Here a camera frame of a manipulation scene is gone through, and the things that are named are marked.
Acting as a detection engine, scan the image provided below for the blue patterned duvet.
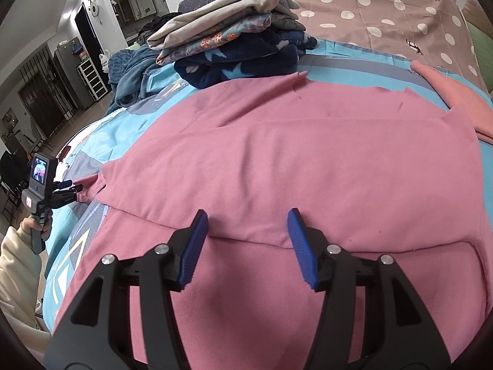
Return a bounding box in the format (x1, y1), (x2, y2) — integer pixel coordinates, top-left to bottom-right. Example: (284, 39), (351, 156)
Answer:
(41, 38), (493, 332)

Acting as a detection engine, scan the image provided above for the cream left sleeve forearm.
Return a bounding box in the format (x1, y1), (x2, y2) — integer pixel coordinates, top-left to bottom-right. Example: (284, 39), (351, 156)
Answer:
(0, 227), (51, 357)

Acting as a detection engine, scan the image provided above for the black clothes pile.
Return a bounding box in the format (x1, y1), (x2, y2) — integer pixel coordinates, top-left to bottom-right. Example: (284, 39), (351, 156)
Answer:
(137, 12), (180, 45)

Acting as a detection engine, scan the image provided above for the white cat figurine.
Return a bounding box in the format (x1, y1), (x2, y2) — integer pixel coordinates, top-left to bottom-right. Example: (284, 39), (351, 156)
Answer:
(99, 49), (111, 74)

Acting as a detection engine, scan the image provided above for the pink long-sleeve shirt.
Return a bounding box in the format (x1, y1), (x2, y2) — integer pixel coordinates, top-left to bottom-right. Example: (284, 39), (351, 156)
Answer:
(63, 73), (492, 369)

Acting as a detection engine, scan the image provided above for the floral folded garment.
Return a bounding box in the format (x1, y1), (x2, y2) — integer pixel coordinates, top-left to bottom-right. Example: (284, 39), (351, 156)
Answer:
(155, 12), (308, 66)

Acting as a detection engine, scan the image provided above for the navy star folded garment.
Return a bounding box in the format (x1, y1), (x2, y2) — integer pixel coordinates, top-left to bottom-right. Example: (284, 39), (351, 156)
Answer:
(174, 29), (318, 89)

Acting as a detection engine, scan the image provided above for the white wire rack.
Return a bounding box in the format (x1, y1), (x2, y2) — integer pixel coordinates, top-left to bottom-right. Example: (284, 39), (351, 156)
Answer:
(77, 59), (108, 102)

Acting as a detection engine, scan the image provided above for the pink polka-dot sheet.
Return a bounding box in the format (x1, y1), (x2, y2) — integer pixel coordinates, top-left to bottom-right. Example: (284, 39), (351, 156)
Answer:
(295, 0), (486, 90)

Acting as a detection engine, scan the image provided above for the teal blue blanket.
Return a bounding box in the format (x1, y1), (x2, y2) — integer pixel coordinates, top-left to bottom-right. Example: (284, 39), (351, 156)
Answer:
(106, 45), (159, 114)

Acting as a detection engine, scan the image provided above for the salmon folded garment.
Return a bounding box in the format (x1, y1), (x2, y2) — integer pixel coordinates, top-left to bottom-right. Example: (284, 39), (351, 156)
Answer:
(410, 60), (493, 145)

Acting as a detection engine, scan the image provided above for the person's left hand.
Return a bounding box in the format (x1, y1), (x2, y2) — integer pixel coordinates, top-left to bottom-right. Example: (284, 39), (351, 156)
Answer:
(20, 211), (53, 241)

